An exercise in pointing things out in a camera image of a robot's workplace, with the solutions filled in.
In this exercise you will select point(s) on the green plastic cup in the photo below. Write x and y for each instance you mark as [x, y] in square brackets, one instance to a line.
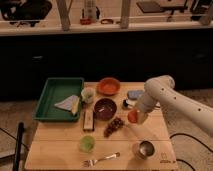
[87, 144]

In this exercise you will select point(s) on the black pole stand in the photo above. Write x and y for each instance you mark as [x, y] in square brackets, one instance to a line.
[17, 155]

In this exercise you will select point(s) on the metal cup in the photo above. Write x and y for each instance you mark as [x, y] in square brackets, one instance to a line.
[146, 149]

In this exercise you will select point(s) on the green plastic tray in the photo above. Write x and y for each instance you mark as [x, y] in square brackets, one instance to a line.
[54, 91]

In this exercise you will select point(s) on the orange bowl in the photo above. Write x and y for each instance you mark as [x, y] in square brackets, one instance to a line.
[108, 86]

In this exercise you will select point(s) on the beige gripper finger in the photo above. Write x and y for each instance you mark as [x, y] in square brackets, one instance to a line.
[141, 117]

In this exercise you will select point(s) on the blue sponge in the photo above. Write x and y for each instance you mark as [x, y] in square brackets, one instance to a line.
[134, 94]

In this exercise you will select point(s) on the white green mug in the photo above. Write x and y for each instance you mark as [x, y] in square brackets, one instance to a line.
[88, 95]

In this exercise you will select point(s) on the black office chair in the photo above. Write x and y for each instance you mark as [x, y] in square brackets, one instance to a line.
[29, 12]

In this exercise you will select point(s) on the wooden block eraser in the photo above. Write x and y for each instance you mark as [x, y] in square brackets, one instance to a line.
[88, 124]

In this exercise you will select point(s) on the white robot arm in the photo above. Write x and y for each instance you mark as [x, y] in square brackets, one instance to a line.
[161, 90]

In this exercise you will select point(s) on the red small bowl on shelf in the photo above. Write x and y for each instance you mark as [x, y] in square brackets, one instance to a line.
[85, 21]

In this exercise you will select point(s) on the purple bowl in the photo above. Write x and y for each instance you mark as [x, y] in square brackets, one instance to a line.
[105, 109]

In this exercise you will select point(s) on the silver fork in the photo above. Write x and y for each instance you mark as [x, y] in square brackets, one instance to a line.
[93, 162]

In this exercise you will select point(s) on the bunch of red grapes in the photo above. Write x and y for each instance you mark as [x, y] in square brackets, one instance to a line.
[116, 124]

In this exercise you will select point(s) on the white bottle on shelf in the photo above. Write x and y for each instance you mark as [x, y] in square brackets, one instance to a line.
[90, 10]

